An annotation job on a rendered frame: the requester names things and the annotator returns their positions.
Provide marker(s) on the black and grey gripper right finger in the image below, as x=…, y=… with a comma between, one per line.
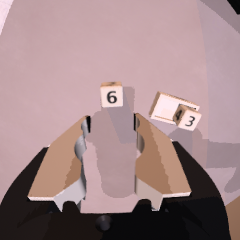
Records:
x=167, y=175

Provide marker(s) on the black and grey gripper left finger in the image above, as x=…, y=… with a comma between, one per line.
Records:
x=54, y=175

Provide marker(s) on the white number cube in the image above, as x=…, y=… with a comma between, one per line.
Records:
x=111, y=94
x=186, y=117

